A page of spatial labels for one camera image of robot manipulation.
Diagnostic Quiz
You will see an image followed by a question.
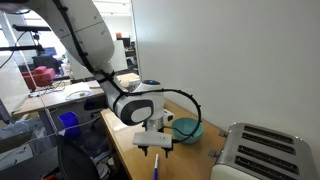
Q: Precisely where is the white and purple pen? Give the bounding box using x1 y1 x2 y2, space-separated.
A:
152 153 161 180

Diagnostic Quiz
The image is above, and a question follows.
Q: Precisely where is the teal bowl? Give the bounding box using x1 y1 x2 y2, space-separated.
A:
171 116 205 145

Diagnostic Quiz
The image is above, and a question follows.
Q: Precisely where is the black mesh office chair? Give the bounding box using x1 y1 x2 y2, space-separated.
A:
55 134 101 180

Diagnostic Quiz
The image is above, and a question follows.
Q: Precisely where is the blue plastic bin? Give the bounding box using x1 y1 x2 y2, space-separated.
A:
57 111 82 139

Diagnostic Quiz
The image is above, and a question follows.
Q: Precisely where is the chrome four-slot toaster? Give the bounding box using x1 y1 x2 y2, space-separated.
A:
209 121 320 180

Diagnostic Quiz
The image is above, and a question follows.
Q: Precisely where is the light wood office desk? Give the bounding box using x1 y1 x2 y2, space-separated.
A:
12 72 141 118

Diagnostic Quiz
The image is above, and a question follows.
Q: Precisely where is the red sofa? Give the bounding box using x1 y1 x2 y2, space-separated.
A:
21 65 57 92

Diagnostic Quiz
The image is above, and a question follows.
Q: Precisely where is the small dark office chair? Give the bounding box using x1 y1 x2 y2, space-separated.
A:
32 54 63 75

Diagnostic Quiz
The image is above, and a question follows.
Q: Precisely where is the clear plastic bag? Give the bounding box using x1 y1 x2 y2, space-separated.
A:
0 119 35 142

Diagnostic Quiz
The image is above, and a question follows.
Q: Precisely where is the blue-screen computer monitor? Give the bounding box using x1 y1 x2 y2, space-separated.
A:
43 46 58 57

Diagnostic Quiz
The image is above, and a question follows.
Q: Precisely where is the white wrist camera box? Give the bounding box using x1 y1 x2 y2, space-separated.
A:
132 130 175 150

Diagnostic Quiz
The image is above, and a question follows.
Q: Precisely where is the black arm-routed cable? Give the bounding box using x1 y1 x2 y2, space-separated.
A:
53 0 204 145

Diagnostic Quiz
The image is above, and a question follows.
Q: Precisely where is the white cable loop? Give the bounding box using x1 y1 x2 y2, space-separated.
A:
64 89 93 101

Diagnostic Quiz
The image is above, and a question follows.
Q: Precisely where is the thin white cord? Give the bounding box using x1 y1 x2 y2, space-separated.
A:
18 49 60 136

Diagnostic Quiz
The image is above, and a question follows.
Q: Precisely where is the black camera stand boom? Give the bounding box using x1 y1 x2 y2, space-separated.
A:
11 24 53 34
0 44 45 53

